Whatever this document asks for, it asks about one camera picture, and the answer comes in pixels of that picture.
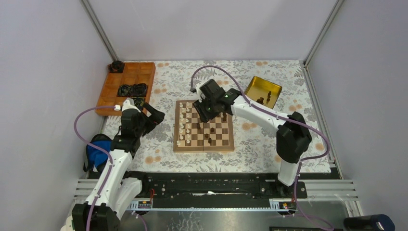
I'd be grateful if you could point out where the gold metal tin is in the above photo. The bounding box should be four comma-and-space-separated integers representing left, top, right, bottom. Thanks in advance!
244, 76, 282, 109

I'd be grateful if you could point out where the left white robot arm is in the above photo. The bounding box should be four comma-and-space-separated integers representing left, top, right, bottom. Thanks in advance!
61, 98, 165, 231

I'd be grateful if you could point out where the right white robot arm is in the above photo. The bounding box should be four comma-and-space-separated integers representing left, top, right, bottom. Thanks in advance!
190, 79, 312, 198

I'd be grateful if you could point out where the wooden chess board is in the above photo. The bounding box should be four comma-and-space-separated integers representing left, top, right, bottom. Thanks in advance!
173, 100, 235, 153

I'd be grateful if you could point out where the orange compartment tray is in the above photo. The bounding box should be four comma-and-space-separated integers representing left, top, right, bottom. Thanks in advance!
97, 62, 155, 109

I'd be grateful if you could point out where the blue cloth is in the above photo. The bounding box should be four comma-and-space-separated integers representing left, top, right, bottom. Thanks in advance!
83, 134, 112, 173

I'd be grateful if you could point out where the black item tray corner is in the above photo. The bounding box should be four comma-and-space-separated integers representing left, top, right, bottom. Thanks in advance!
108, 61, 125, 74

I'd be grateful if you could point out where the floral table cloth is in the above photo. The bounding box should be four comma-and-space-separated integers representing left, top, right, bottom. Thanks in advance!
102, 60, 332, 174

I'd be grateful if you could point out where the dark cylinder bottle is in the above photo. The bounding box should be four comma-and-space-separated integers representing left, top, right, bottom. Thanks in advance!
343, 214, 395, 231

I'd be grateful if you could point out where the black cable bundle in tray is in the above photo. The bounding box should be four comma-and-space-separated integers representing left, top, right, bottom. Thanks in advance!
117, 83, 149, 97

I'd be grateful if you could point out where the black mounting rail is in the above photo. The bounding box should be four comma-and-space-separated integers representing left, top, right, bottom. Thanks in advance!
123, 171, 307, 209

